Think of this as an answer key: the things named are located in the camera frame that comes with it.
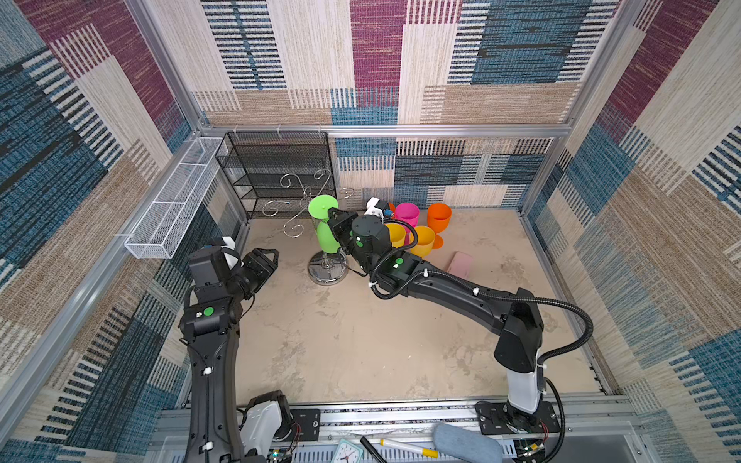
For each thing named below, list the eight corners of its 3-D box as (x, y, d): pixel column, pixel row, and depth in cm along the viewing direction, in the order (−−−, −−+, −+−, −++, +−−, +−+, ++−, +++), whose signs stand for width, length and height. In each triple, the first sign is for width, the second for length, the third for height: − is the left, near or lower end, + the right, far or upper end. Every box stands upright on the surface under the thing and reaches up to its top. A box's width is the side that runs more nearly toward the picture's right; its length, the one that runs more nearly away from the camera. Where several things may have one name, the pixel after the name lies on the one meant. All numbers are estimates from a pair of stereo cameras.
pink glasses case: (446, 271, 105) (448, 267, 102) (452, 254, 109) (454, 249, 107) (467, 279, 103) (469, 274, 100) (472, 261, 108) (474, 256, 105)
